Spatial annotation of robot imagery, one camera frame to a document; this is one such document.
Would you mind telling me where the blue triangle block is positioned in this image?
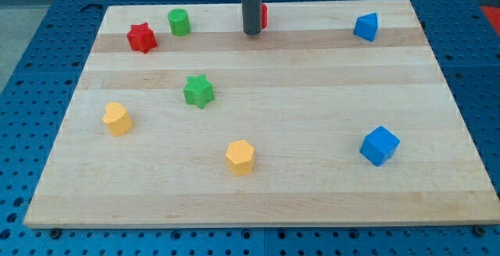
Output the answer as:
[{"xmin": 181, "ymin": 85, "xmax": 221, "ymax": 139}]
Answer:
[{"xmin": 353, "ymin": 12, "xmax": 378, "ymax": 42}]

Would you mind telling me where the red block behind rod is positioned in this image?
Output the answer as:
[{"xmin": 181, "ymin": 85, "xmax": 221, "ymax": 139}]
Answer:
[{"xmin": 261, "ymin": 3, "xmax": 268, "ymax": 30}]

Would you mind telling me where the red star block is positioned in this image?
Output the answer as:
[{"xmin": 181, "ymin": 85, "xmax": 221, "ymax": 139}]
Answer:
[{"xmin": 127, "ymin": 23, "xmax": 158, "ymax": 54}]

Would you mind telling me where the green star block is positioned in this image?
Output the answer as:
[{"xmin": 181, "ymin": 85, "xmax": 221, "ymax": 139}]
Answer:
[{"xmin": 183, "ymin": 74, "xmax": 215, "ymax": 109}]

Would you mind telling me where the blue cube block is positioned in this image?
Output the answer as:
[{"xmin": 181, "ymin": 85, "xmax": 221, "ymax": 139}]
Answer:
[{"xmin": 360, "ymin": 126, "xmax": 400, "ymax": 167}]

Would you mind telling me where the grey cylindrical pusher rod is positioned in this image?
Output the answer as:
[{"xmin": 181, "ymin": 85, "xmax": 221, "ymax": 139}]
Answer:
[{"xmin": 241, "ymin": 0, "xmax": 262, "ymax": 36}]

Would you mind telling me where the yellow heart block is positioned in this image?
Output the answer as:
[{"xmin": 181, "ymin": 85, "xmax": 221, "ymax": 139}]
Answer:
[{"xmin": 102, "ymin": 102, "xmax": 134, "ymax": 137}]

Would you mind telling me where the light wooden board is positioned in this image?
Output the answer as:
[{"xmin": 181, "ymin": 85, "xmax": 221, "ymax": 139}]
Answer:
[{"xmin": 24, "ymin": 0, "xmax": 499, "ymax": 229}]

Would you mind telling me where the yellow hexagon block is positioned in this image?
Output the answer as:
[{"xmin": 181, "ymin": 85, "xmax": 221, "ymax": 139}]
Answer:
[{"xmin": 225, "ymin": 140, "xmax": 255, "ymax": 176}]

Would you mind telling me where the green cylinder block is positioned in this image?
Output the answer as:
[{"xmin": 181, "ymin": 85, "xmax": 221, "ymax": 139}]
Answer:
[{"xmin": 167, "ymin": 9, "xmax": 191, "ymax": 37}]

